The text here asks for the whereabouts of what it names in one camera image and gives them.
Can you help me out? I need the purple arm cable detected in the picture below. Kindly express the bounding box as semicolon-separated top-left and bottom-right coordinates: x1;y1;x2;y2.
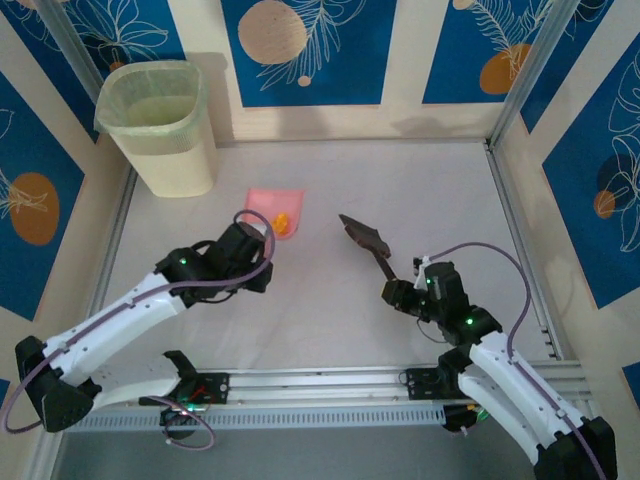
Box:
427;242;601;480
0;209;277;450

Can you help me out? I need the cream ribbed trash bin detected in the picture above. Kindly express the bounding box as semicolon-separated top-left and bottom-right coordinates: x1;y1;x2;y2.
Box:
94;60;219;199

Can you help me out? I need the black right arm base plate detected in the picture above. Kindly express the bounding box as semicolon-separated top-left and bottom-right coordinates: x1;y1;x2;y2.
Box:
405;367;486;401

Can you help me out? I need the pink plastic dustpan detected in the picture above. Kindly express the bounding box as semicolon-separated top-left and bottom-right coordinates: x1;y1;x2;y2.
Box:
244;187;307;242

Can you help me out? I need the grey slotted cable duct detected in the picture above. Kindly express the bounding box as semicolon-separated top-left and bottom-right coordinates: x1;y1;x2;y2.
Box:
63;405;446;432

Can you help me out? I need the aluminium frame post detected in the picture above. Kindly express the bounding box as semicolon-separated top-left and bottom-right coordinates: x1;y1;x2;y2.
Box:
487;0;574;151
35;0;106;101

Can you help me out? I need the aluminium mounting rail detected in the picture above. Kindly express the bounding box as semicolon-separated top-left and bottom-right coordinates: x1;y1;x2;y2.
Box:
42;368;494;415

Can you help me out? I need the dark brown hand brush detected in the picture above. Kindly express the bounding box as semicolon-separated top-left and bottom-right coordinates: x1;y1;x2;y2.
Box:
338;213;401;286

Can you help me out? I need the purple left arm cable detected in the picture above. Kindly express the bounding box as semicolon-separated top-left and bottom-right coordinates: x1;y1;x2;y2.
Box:
0;209;277;450

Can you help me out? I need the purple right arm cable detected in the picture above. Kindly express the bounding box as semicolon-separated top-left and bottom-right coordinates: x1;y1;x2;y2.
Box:
427;242;601;480

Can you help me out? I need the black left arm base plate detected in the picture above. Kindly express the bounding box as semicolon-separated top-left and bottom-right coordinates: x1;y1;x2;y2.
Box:
138;372;231;407

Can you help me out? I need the translucent green bin liner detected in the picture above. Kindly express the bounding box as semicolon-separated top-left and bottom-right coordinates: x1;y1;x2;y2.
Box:
93;59;207;139

